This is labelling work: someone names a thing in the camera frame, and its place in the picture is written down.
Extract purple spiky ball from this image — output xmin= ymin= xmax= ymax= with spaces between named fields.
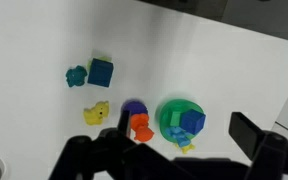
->
xmin=121 ymin=98 xmax=149 ymax=118

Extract lime green wedge block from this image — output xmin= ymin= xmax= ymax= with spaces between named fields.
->
xmin=86 ymin=55 xmax=113 ymax=71

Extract small yellow toy figure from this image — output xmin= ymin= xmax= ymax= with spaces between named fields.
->
xmin=173 ymin=141 xmax=197 ymax=155

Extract light blue animal toy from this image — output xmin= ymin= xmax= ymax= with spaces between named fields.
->
xmin=165 ymin=126 xmax=192 ymax=148

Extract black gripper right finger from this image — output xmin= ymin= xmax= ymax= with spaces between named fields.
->
xmin=228 ymin=111 xmax=288 ymax=180

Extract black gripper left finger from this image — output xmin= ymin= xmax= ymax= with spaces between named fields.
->
xmin=48 ymin=109 xmax=192 ymax=180

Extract small blue number block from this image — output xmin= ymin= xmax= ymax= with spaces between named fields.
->
xmin=179 ymin=109 xmax=207 ymax=135

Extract yellow bear toy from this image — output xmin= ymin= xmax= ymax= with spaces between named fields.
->
xmin=83 ymin=100 xmax=111 ymax=127

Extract small green block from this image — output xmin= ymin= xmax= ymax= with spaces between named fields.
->
xmin=169 ymin=110 xmax=183 ymax=128

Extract green plastic bowl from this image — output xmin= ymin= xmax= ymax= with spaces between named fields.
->
xmin=154 ymin=98 xmax=206 ymax=144

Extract large dark blue block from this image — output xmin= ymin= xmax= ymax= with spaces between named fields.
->
xmin=87 ymin=57 xmax=115 ymax=89

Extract orange animal toy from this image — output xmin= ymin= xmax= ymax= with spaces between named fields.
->
xmin=130 ymin=113 xmax=156 ymax=143

